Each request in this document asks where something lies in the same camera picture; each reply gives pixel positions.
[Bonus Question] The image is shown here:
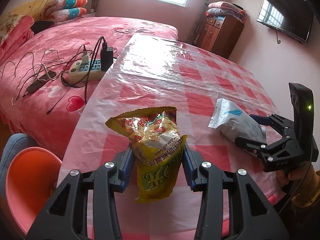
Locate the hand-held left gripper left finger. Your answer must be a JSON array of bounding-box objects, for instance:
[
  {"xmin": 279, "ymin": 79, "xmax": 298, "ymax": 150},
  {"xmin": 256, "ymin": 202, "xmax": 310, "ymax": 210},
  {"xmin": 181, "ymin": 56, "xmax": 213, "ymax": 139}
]
[{"xmin": 26, "ymin": 146, "xmax": 133, "ymax": 240}]

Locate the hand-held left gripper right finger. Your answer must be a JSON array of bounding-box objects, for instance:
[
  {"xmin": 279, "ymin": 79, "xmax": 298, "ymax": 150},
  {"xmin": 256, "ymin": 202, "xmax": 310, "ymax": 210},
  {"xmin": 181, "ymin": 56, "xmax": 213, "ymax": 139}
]
[{"xmin": 182, "ymin": 140, "xmax": 290, "ymax": 240}]

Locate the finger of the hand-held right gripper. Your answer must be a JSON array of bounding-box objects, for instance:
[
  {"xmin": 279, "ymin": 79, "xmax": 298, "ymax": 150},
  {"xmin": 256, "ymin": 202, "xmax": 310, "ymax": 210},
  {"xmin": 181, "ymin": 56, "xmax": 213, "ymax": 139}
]
[
  {"xmin": 235, "ymin": 136, "xmax": 290, "ymax": 163},
  {"xmin": 249, "ymin": 114, "xmax": 297, "ymax": 137}
]

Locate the white milk pouch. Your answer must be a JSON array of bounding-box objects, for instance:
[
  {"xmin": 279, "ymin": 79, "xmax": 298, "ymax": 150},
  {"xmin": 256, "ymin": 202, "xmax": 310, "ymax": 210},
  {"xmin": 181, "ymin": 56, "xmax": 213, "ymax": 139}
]
[{"xmin": 208, "ymin": 98, "xmax": 267, "ymax": 158}]

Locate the yellow snack bag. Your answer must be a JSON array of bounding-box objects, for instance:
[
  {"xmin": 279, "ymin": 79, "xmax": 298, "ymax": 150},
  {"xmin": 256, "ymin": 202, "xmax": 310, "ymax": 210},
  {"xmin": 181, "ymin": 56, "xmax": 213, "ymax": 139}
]
[{"xmin": 105, "ymin": 106, "xmax": 188, "ymax": 204}]

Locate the person's right forearm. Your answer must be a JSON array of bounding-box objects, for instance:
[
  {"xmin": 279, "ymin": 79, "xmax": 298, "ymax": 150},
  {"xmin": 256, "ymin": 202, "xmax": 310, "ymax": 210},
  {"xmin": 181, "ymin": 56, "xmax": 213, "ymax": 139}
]
[{"xmin": 290, "ymin": 169, "xmax": 320, "ymax": 209}]

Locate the person's right hand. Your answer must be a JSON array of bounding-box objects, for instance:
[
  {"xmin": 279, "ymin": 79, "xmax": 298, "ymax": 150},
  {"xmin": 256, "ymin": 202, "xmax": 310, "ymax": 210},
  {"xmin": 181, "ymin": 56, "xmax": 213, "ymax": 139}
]
[{"xmin": 275, "ymin": 160, "xmax": 315, "ymax": 194}]

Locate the red white checkered tablecloth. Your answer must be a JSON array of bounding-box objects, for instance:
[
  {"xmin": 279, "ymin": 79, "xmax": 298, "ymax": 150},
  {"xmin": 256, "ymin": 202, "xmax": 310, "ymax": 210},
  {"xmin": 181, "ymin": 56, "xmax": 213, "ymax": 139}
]
[{"xmin": 57, "ymin": 33, "xmax": 280, "ymax": 240}]

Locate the brown wooden cabinet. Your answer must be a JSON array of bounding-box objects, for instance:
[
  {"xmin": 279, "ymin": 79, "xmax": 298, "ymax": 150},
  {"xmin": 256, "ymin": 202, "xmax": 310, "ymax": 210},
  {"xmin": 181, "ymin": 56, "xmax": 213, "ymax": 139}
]
[{"xmin": 194, "ymin": 14, "xmax": 245, "ymax": 59}]

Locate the beige power strip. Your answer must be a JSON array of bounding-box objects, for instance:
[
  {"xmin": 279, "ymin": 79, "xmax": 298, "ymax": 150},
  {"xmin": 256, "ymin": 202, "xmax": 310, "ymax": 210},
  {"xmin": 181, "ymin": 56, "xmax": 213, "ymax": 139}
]
[{"xmin": 68, "ymin": 55, "xmax": 117, "ymax": 83}]

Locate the black power adapter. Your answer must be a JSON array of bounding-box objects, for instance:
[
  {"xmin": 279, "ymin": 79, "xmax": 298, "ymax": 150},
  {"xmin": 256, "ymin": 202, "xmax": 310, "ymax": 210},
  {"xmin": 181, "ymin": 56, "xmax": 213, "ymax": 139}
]
[{"xmin": 100, "ymin": 47, "xmax": 114, "ymax": 72}]

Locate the stack of folded blankets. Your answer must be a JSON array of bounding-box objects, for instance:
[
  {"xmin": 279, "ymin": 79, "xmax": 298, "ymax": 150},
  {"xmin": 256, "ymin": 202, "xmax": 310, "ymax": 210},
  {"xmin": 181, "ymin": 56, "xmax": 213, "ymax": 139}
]
[{"xmin": 205, "ymin": 1, "xmax": 247, "ymax": 22}]

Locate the white green charger plug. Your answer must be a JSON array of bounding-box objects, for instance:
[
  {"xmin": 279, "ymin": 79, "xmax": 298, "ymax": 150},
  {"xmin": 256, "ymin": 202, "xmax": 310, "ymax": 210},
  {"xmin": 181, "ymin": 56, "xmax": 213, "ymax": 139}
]
[{"xmin": 80, "ymin": 44, "xmax": 90, "ymax": 64}]

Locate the person's blue jeans leg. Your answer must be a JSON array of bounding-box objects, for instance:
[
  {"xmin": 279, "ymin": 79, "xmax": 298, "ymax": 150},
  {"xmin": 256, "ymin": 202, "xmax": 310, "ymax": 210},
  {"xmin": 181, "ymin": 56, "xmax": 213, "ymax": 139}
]
[{"xmin": 0, "ymin": 133, "xmax": 38, "ymax": 198}]

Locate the bed with pink blanket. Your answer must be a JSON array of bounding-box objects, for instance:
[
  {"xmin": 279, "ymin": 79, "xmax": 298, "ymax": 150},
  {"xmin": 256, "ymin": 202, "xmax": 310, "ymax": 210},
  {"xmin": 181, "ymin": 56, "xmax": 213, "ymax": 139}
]
[{"xmin": 0, "ymin": 16, "xmax": 178, "ymax": 155}]

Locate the colourful cartoon pillow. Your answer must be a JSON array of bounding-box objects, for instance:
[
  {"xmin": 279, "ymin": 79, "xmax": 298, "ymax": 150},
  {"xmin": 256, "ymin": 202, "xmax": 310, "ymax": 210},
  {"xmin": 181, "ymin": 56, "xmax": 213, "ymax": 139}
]
[
  {"xmin": 46, "ymin": 7, "xmax": 87, "ymax": 25},
  {"xmin": 41, "ymin": 0, "xmax": 88, "ymax": 14}
]

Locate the dark cloth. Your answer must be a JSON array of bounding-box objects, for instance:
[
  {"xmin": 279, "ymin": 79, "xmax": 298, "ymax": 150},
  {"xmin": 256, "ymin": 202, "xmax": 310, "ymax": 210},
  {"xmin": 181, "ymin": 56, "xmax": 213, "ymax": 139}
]
[{"xmin": 31, "ymin": 20, "xmax": 55, "ymax": 34}]

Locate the folded pink quilt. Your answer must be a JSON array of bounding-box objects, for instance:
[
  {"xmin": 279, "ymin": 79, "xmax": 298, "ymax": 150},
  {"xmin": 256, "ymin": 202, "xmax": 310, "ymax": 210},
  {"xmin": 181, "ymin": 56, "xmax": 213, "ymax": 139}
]
[{"xmin": 0, "ymin": 15, "xmax": 35, "ymax": 65}]

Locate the floral pillow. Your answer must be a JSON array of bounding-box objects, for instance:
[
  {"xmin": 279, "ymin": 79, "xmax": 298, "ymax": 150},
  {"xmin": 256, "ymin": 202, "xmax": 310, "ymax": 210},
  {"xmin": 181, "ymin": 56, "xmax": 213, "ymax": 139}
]
[{"xmin": 0, "ymin": 12, "xmax": 24, "ymax": 47}]

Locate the yellow wooden headboard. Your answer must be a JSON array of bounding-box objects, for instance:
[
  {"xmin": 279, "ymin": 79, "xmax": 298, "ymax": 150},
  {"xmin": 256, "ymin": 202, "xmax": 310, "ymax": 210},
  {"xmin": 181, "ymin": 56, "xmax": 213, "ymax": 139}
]
[{"xmin": 11, "ymin": 0, "xmax": 68, "ymax": 22}]

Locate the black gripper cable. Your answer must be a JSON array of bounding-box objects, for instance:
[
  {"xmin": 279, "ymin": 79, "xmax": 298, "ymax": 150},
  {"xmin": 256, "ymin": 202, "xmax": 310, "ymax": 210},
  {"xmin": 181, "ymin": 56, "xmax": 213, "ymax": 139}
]
[{"xmin": 279, "ymin": 152, "xmax": 314, "ymax": 214}]

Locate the black power cable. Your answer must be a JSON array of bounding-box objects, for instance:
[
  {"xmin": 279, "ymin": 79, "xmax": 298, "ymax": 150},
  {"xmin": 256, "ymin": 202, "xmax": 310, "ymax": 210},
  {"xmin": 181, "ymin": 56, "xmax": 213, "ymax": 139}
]
[{"xmin": 46, "ymin": 36, "xmax": 105, "ymax": 114}]

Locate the wall television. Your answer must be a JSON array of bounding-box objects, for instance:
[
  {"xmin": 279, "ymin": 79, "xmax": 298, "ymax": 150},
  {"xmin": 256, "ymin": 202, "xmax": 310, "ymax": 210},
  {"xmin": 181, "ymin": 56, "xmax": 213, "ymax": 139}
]
[{"xmin": 256, "ymin": 0, "xmax": 314, "ymax": 45}]

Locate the thin grey cable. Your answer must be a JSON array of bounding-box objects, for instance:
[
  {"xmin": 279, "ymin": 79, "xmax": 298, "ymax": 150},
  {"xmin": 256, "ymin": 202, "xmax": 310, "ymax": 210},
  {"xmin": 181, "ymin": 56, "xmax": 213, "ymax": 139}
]
[{"xmin": 0, "ymin": 51, "xmax": 75, "ymax": 103}]

